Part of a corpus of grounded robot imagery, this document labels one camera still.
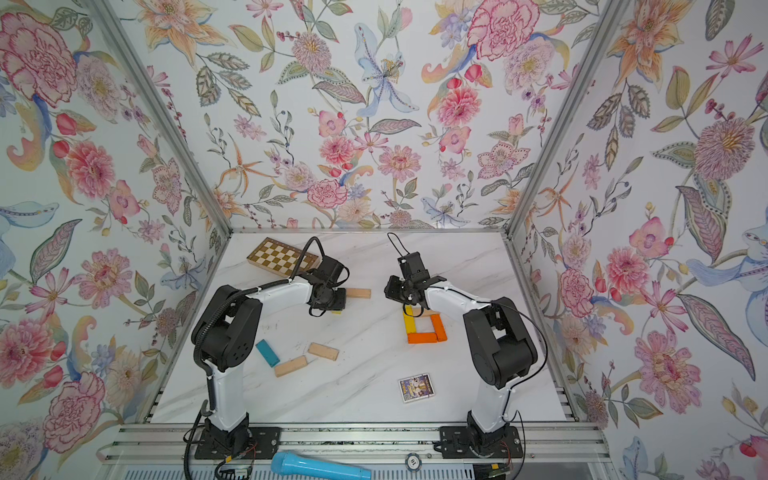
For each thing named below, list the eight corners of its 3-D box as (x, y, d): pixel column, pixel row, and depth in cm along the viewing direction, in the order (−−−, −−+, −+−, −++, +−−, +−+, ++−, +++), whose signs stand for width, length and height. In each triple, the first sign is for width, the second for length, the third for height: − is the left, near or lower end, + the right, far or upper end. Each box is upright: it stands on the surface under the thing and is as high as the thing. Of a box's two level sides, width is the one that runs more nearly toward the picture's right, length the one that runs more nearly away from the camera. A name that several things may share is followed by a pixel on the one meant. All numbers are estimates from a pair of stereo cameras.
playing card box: (403, 403, 83) (404, 400, 81) (398, 382, 86) (398, 379, 84) (434, 395, 84) (436, 393, 82) (428, 375, 87) (429, 372, 85)
